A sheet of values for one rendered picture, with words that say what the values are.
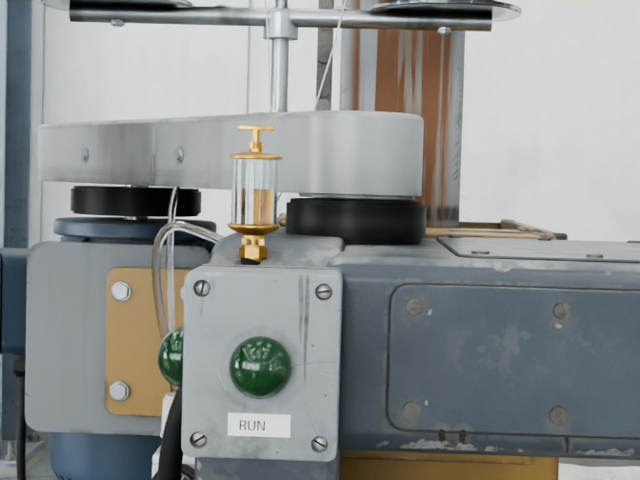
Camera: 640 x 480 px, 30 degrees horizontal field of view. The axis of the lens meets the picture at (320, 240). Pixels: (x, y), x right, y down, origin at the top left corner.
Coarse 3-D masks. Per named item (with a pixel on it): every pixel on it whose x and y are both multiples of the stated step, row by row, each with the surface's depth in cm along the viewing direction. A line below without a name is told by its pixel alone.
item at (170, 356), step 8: (176, 328) 59; (168, 336) 59; (176, 336) 58; (160, 344) 59; (168, 344) 58; (176, 344) 58; (160, 352) 58; (168, 352) 58; (176, 352) 58; (160, 360) 58; (168, 360) 58; (176, 360) 58; (160, 368) 58; (168, 368) 58; (176, 368) 58; (168, 376) 58; (176, 376) 58; (176, 384) 59
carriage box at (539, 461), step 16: (464, 224) 122; (480, 224) 122; (496, 224) 122; (512, 224) 112; (352, 464) 91; (368, 464) 91; (384, 464) 91; (400, 464) 91; (416, 464) 91; (432, 464) 91; (448, 464) 91; (464, 464) 91; (480, 464) 91; (496, 464) 91; (512, 464) 91; (544, 464) 91
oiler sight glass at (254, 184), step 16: (240, 160) 64; (256, 160) 64; (272, 160) 64; (240, 176) 64; (256, 176) 64; (272, 176) 64; (240, 192) 64; (256, 192) 64; (272, 192) 64; (240, 208) 64; (256, 208) 64; (272, 208) 64; (256, 224) 64; (272, 224) 64
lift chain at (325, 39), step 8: (320, 0) 115; (328, 0) 115; (320, 8) 115; (328, 8) 115; (320, 32) 116; (328, 32) 115; (320, 40) 115; (328, 40) 115; (320, 48) 116; (328, 48) 115; (320, 56) 116; (328, 56) 116; (320, 64) 116; (320, 72) 116; (328, 72) 116; (320, 80) 116; (328, 80) 116; (328, 88) 116; (320, 96) 116; (328, 96) 116; (320, 104) 116; (328, 104) 116
